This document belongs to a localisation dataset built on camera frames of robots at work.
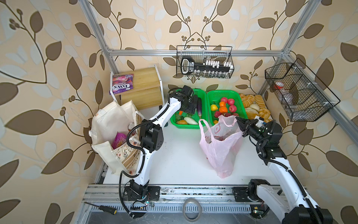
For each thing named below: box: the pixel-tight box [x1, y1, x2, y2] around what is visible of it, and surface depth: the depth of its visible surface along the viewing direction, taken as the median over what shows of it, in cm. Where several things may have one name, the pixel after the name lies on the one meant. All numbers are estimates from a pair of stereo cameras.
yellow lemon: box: [210, 104, 219, 112], surface depth 110 cm
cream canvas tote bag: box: [89, 99, 144, 175], surface depth 78 cm
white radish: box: [183, 116, 199, 125], surface depth 101 cm
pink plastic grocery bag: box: [198, 114, 244, 179], surface depth 73 cm
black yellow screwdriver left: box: [83, 201, 118, 215], surface depth 70 cm
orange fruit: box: [219, 101, 228, 114], surface depth 108 cm
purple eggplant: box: [197, 97, 202, 119], surface depth 113 cm
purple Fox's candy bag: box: [109, 73, 134, 95], surface depth 82 cm
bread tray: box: [239, 93, 274, 121], surface depth 110 cm
